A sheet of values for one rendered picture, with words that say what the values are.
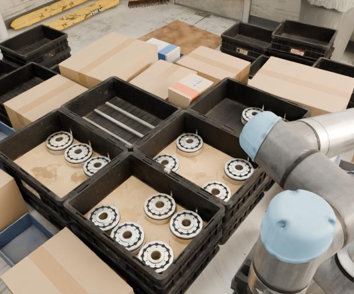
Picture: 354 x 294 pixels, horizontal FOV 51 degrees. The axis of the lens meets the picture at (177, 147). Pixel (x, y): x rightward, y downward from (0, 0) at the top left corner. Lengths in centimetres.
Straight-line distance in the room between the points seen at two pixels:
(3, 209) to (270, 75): 121
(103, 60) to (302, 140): 143
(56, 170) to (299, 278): 109
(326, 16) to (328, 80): 168
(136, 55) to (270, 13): 259
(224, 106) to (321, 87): 42
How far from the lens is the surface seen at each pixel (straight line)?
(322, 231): 42
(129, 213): 123
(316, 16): 345
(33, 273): 115
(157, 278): 99
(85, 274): 110
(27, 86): 259
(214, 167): 136
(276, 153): 54
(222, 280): 125
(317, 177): 51
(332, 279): 104
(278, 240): 43
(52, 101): 171
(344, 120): 67
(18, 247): 141
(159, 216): 118
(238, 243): 132
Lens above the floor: 180
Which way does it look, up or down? 43 degrees down
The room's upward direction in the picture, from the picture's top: 1 degrees counter-clockwise
